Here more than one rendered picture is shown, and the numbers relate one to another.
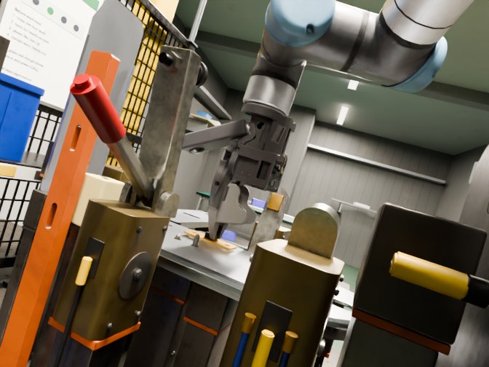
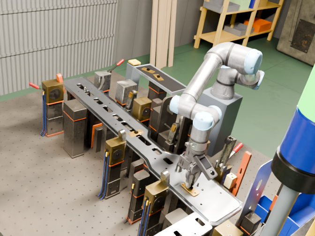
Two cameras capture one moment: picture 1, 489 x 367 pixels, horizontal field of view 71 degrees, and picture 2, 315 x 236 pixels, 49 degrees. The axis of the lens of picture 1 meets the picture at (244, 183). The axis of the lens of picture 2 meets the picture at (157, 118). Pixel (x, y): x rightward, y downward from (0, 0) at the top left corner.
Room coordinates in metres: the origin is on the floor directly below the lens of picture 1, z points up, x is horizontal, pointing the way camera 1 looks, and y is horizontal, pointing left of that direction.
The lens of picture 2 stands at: (1.69, 0.32, 2.04)
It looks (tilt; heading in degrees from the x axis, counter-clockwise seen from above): 31 degrees down; 204
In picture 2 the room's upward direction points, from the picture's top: 10 degrees clockwise
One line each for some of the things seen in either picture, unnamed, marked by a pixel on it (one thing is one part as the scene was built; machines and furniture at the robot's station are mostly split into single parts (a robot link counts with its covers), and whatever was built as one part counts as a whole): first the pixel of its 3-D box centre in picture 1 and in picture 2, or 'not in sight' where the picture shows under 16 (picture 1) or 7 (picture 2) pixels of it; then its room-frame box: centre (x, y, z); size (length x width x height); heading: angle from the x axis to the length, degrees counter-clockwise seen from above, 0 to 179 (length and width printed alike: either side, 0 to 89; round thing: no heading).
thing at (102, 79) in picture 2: not in sight; (102, 96); (-0.04, -0.89, 0.88); 0.12 x 0.07 x 0.36; 160
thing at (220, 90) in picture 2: not in sight; (223, 87); (-0.28, -0.15, 1.15); 0.15 x 0.15 x 0.10
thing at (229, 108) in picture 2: not in sight; (214, 120); (-0.28, -0.15, 0.90); 0.20 x 0.20 x 0.40; 78
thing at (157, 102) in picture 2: not in sight; (152, 129); (0.10, -0.41, 0.90); 0.05 x 0.05 x 0.40; 70
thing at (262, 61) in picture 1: (284, 51); (202, 127); (0.53, 0.00, 1.32); 0.09 x 0.08 x 0.11; 2
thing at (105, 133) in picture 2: not in sight; (111, 136); (0.26, -0.59, 0.84); 0.12 x 0.05 x 0.29; 160
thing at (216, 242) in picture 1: (211, 237); (190, 188); (0.54, 0.03, 1.01); 0.08 x 0.04 x 0.01; 70
